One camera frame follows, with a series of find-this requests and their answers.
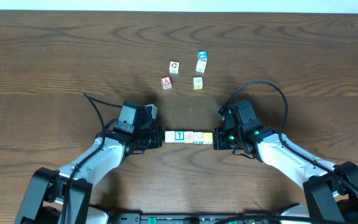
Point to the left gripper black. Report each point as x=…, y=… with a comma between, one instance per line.
x=155, y=139

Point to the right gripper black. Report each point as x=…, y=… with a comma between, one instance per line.
x=219, y=144

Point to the yellow top wooden block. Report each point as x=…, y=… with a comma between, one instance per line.
x=207, y=138

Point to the plain front wooden block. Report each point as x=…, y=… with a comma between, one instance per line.
x=169, y=136

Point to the blue sided wooden block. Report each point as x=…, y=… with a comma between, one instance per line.
x=198, y=138

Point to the green number 7 block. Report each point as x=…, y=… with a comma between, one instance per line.
x=179, y=136

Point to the gift picture wooden block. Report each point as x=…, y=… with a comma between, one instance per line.
x=188, y=137

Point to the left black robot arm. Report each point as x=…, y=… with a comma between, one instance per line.
x=63, y=195

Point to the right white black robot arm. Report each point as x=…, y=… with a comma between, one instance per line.
x=331, y=190

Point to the red letter A block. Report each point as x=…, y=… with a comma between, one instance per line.
x=166, y=82

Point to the yellow sided picture block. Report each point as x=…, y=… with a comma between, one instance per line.
x=198, y=83

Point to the plain block beside blue block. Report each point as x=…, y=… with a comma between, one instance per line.
x=201, y=66

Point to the soccer ball picture block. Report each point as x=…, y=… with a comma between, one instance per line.
x=174, y=67

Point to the blue top wooden block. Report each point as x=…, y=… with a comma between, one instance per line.
x=203, y=55

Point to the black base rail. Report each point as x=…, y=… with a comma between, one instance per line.
x=207, y=218

